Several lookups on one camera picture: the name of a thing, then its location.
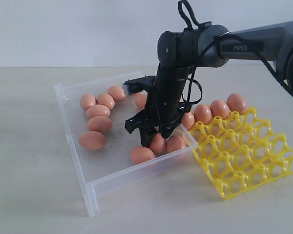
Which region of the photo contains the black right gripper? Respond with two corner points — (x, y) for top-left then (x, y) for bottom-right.
(125, 92), (192, 147)

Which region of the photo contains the brown egg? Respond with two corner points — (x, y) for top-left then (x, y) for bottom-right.
(193, 104), (212, 124)
(130, 146), (155, 165)
(107, 86), (126, 102)
(97, 93), (115, 110)
(87, 116), (112, 133)
(166, 135), (187, 153)
(149, 133), (167, 155)
(227, 93), (247, 115)
(181, 112), (195, 130)
(79, 131), (106, 151)
(210, 99), (230, 119)
(135, 93), (147, 109)
(85, 104), (110, 119)
(80, 94), (96, 111)

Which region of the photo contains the clear plastic tray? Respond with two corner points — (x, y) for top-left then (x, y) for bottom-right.
(54, 71), (198, 217)

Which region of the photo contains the yellow plastic egg tray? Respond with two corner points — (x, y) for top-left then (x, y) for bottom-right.
(190, 107), (293, 199)

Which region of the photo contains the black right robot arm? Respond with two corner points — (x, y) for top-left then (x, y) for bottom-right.
(123, 21), (293, 147)

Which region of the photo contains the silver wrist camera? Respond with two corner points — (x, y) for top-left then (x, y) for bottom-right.
(122, 76), (156, 95)

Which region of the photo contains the black camera cable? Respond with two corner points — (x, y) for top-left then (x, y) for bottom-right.
(156, 0), (293, 137)

